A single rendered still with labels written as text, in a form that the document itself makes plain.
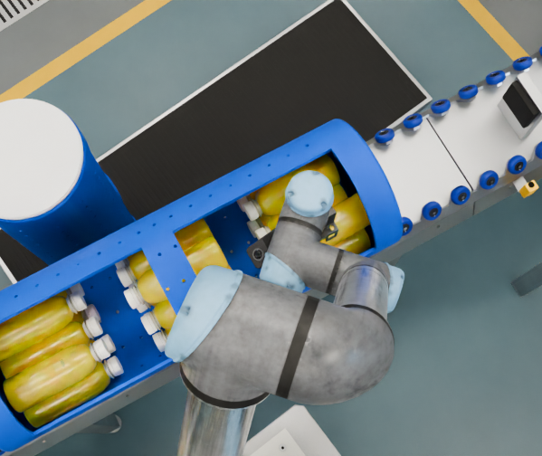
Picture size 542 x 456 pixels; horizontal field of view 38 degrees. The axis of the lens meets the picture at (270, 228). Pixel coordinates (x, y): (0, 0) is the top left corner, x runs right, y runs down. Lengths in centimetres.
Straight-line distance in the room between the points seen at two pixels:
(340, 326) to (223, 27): 227
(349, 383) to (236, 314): 14
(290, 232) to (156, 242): 32
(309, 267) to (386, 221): 34
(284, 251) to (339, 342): 41
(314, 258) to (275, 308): 40
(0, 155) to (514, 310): 176
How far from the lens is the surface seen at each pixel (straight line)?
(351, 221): 156
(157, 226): 148
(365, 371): 86
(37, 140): 178
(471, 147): 188
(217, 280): 85
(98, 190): 188
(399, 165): 183
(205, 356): 85
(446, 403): 269
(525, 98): 179
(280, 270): 121
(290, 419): 148
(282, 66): 277
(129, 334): 171
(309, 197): 122
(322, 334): 82
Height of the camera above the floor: 263
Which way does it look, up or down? 75 degrees down
